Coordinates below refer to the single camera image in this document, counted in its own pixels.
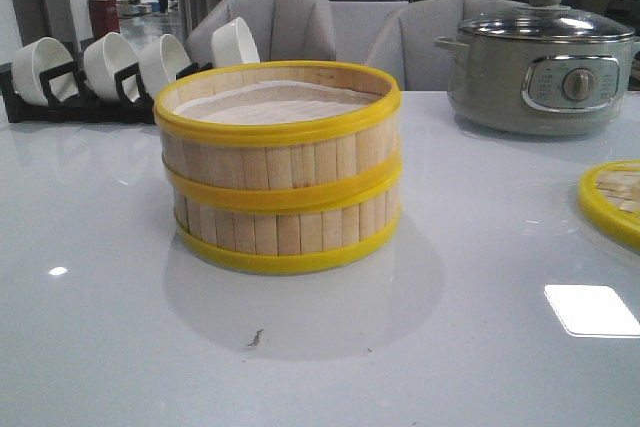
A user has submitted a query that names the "bamboo steamer lid yellow rim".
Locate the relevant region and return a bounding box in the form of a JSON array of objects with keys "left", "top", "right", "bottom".
[{"left": 578, "top": 159, "right": 639, "bottom": 252}]

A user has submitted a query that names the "bamboo steamer tier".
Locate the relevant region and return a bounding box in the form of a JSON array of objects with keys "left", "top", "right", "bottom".
[
  {"left": 174, "top": 181, "right": 401, "bottom": 275},
  {"left": 154, "top": 60, "right": 401, "bottom": 213}
]

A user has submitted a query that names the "grey chair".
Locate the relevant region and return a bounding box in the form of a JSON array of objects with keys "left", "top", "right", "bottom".
[
  {"left": 364, "top": 0, "right": 519, "bottom": 91},
  {"left": 186, "top": 0, "right": 336, "bottom": 64}
]

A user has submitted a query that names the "grey chair left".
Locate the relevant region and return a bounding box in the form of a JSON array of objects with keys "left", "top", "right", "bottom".
[{"left": 186, "top": 0, "right": 336, "bottom": 64}]

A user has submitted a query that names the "white bowl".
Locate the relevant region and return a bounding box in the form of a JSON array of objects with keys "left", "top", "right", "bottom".
[
  {"left": 211, "top": 17, "right": 260, "bottom": 68},
  {"left": 139, "top": 34, "right": 192, "bottom": 99},
  {"left": 11, "top": 37, "right": 72, "bottom": 106},
  {"left": 83, "top": 32, "right": 138, "bottom": 102}
]

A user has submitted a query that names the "grey chair right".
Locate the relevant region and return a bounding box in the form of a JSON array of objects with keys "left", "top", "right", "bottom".
[{"left": 364, "top": 0, "right": 519, "bottom": 91}]

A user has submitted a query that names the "white bowl far left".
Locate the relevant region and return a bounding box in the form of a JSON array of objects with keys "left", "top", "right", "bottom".
[{"left": 11, "top": 37, "right": 72, "bottom": 106}]

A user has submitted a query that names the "green electric cooking pot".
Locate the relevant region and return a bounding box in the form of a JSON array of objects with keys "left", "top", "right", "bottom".
[{"left": 434, "top": 33, "right": 639, "bottom": 136}]

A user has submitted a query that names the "black bowl rack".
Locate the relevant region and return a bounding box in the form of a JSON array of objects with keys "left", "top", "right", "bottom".
[{"left": 0, "top": 61, "right": 214, "bottom": 124}]

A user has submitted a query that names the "red bin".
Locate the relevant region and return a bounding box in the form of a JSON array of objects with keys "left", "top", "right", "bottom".
[{"left": 87, "top": 0, "right": 120, "bottom": 40}]

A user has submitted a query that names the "glass pot lid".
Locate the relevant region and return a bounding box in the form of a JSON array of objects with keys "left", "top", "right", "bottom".
[{"left": 459, "top": 0, "right": 635, "bottom": 43}]

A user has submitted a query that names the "white bowl right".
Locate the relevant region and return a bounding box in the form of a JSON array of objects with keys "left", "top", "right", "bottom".
[{"left": 211, "top": 17, "right": 260, "bottom": 68}]

